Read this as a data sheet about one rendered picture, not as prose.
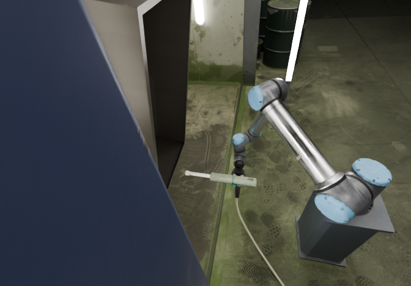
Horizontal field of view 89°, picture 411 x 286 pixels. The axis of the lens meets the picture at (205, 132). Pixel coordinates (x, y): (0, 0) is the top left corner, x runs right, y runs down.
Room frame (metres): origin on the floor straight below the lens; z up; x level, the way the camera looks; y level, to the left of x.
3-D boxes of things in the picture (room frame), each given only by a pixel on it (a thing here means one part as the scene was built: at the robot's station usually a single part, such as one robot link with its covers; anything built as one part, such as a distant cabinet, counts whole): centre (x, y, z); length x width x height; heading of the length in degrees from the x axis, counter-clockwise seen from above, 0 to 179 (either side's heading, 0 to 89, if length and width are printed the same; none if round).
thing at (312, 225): (0.49, -0.73, 0.32); 0.31 x 0.31 x 0.64; 72
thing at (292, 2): (3.21, -1.40, 0.86); 0.54 x 0.54 x 0.01
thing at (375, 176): (0.48, -0.72, 0.83); 0.17 x 0.15 x 0.18; 117
